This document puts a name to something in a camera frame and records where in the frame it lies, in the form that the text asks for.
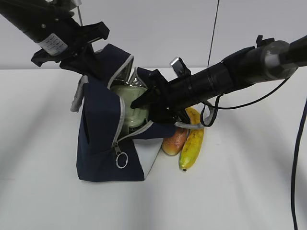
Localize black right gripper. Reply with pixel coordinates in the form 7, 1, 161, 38
130, 69, 192, 124

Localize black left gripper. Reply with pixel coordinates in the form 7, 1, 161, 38
31, 22, 115, 83

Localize green lid glass container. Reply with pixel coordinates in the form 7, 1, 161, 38
110, 85, 151, 131

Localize brown bread roll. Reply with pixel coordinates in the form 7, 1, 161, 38
162, 127, 189, 156

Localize yellow banana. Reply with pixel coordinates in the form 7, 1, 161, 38
179, 107, 204, 172

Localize navy blue lunch bag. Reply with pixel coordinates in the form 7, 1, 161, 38
71, 44, 184, 182

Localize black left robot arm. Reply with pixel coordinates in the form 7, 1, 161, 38
0, 0, 110, 80

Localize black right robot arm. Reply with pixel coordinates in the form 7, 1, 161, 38
60, 35, 307, 123

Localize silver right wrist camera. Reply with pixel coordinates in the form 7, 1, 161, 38
170, 57, 191, 77

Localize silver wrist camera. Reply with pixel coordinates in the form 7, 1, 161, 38
170, 57, 191, 77
46, 0, 82, 11

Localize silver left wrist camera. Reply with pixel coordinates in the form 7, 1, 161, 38
46, 0, 82, 11

